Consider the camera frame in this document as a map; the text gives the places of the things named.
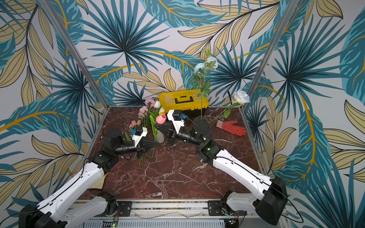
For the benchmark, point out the pale blue flower stem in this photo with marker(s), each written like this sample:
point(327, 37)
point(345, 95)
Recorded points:
point(200, 78)

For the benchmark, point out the clear glass vase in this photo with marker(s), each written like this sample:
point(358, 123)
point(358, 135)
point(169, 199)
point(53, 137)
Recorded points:
point(201, 118)

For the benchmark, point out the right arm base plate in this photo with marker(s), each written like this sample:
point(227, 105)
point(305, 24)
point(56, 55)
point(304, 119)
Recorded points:
point(219, 208)

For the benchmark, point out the light pink tulip stem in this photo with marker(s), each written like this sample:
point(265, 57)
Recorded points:
point(134, 125)

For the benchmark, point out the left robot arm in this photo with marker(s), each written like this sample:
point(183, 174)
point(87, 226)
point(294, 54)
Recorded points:
point(53, 212)

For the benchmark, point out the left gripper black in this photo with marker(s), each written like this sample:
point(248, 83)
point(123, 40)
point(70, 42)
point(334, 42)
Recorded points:
point(142, 147)

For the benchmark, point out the light pink rose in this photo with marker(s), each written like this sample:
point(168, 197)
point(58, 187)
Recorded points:
point(145, 112)

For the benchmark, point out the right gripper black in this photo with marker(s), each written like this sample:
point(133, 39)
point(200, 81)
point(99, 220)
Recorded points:
point(172, 134)

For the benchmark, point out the red glove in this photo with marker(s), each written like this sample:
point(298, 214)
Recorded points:
point(231, 127)

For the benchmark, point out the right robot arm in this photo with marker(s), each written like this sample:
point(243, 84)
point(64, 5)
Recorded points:
point(269, 196)

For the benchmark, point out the tulip bouquet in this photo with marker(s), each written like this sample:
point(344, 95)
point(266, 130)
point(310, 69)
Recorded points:
point(159, 109)

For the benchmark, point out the white rose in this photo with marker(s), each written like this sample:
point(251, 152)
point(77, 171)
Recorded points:
point(239, 98)

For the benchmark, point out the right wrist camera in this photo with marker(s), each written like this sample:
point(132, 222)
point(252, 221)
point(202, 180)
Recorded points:
point(177, 118)

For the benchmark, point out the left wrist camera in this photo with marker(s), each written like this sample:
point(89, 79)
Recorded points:
point(136, 139)

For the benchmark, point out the white ribbed vase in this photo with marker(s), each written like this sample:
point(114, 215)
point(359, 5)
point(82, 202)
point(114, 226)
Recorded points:
point(159, 137)

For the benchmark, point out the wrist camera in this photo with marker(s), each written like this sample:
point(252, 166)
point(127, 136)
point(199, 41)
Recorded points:
point(177, 118)
point(136, 139)

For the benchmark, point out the yellow black toolbox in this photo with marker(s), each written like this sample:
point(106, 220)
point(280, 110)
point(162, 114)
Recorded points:
point(188, 101)

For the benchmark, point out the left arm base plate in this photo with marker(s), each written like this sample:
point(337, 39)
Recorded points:
point(118, 209)

